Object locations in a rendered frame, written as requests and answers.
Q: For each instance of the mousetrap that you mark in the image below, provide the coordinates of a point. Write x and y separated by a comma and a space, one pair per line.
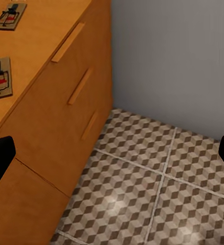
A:
11, 16
6, 86

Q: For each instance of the cabinet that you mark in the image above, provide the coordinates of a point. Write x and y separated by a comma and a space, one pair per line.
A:
60, 56

